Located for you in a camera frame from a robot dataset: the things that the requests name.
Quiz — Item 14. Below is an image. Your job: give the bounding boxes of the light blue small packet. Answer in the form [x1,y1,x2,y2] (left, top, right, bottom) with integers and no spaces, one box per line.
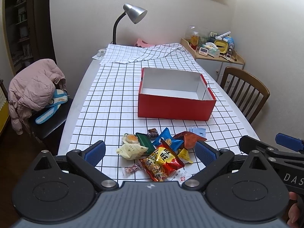
[188,127,206,137]

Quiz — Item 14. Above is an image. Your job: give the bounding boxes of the yellow candy packet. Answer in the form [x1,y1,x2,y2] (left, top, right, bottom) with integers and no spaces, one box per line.
[178,148,193,164]

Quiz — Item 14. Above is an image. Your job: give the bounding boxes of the brown orange snack bag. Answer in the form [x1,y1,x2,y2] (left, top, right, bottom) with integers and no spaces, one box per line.
[173,131,207,149]

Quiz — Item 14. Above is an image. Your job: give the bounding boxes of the small pink clear candy packet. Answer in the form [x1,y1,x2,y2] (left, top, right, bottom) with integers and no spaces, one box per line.
[122,164,142,177]

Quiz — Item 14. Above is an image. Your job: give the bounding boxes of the blue cookie packet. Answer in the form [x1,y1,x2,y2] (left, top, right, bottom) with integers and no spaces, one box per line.
[152,128,183,151]

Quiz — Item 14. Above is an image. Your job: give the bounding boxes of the cream star snack packet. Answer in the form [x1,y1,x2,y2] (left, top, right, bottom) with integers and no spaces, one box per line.
[116,143,148,160]

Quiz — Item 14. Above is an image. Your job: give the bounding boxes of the red yellow chip bag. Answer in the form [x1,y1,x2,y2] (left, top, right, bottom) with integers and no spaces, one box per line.
[139,139,184,182]

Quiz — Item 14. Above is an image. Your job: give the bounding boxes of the white red-seal packet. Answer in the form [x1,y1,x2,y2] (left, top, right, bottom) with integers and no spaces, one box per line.
[166,168,192,184]

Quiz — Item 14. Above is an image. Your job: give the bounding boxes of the person's hand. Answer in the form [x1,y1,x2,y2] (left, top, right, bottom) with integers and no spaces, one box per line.
[287,192,300,228]

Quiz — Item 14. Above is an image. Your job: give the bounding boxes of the egg yolk pastry packet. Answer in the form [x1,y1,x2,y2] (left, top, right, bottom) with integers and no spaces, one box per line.
[122,133,140,145]

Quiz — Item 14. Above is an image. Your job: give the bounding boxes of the black chair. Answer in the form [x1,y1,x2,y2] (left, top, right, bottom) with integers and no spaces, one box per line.
[28,98,73,151]

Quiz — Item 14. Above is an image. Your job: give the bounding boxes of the green snack bar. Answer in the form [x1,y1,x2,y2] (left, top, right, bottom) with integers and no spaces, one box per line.
[135,133,155,155]

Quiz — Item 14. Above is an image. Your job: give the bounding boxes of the wooden chair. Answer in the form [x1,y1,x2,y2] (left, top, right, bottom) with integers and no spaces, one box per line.
[220,66,270,123]

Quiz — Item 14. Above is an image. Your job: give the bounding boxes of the dark brown wrapped cake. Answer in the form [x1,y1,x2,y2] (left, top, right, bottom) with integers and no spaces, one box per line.
[147,128,159,139]

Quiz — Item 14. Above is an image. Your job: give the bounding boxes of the blue white bag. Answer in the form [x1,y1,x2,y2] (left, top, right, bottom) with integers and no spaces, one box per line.
[35,89,69,125]

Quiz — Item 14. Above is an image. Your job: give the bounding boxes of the red cardboard box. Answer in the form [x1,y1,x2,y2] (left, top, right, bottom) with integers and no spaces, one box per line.
[138,67,216,121]

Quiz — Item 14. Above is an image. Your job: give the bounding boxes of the pink puffer jacket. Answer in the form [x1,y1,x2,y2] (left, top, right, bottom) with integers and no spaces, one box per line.
[8,59,67,135]

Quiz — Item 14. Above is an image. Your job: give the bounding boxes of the wooden side cabinet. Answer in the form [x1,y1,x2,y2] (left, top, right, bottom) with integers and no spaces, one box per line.
[180,38,245,84]

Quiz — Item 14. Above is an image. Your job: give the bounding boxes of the paper and glass on table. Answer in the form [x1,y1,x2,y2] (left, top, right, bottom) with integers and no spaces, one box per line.
[92,48,107,60]

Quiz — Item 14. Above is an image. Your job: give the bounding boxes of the white digital timer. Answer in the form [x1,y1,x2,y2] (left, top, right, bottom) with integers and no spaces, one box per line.
[198,47,208,56]

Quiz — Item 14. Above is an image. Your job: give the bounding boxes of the tissue pack on cabinet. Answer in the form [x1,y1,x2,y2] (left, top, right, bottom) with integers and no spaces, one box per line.
[203,42,220,58]

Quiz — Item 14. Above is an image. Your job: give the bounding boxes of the yellow box on cabinet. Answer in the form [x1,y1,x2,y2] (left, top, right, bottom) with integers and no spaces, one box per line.
[214,40,229,55]

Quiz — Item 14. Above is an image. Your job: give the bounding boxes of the orange drink bottle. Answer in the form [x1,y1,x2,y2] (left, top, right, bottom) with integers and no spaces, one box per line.
[190,31,200,51]

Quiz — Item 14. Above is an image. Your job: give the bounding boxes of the pink object behind tablecloth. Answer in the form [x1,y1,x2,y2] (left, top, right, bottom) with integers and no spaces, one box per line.
[135,38,154,48]

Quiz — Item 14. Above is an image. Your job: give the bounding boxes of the dark bookshelf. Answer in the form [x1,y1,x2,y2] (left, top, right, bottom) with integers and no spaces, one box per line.
[3,0,56,74]

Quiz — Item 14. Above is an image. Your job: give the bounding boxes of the silver desk lamp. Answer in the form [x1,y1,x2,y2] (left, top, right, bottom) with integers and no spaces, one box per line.
[112,3,147,44]

